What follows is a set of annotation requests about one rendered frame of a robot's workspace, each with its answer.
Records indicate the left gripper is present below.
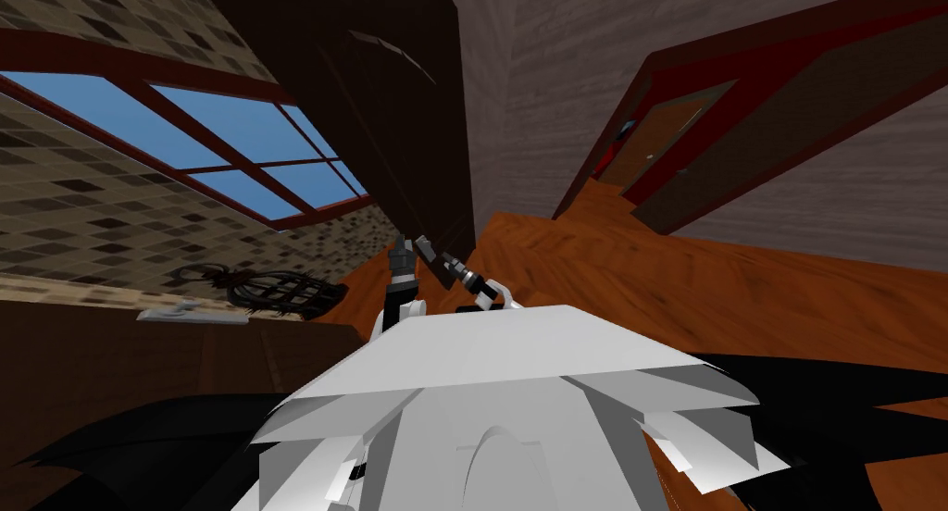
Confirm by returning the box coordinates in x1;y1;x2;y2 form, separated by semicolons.
388;233;414;277

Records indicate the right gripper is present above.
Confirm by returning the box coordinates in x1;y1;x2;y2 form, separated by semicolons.
414;234;471;282

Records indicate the dark brown tall cabinet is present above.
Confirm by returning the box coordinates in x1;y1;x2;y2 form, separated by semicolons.
193;0;477;290

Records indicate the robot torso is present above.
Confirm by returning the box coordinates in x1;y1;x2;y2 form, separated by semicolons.
231;303;792;511

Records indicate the grey sink faucet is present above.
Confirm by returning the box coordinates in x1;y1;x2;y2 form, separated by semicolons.
136;299;250;327

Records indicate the red-framed window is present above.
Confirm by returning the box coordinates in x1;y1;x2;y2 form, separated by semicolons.
0;28;375;233

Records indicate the light brown door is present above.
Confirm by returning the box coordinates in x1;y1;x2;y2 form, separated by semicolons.
595;80;738;190

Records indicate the dark brown base cabinet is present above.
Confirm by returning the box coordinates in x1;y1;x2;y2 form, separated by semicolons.
0;299;368;511

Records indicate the black wire basket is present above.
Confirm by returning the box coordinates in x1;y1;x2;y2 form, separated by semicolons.
173;262;349;321

